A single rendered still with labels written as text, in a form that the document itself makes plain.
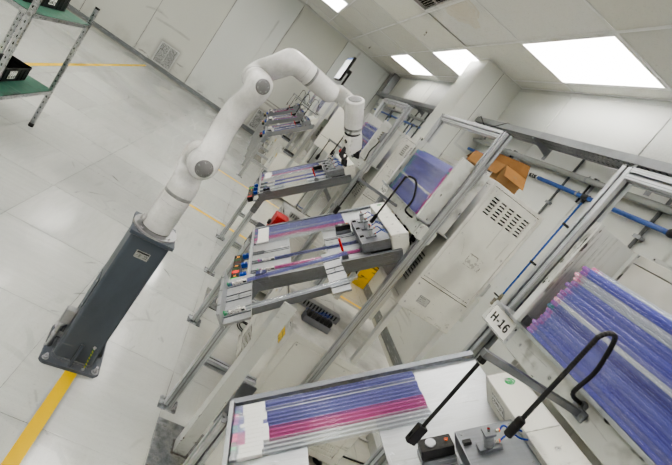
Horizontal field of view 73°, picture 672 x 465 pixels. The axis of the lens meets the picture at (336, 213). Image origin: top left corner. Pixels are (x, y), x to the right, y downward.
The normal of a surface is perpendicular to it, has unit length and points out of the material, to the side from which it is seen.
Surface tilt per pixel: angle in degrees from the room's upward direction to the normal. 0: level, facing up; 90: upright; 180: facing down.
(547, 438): 44
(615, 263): 90
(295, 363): 90
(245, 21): 90
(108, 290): 90
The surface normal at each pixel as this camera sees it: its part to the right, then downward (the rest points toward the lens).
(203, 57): 0.13, 0.30
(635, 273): -0.80, -0.53
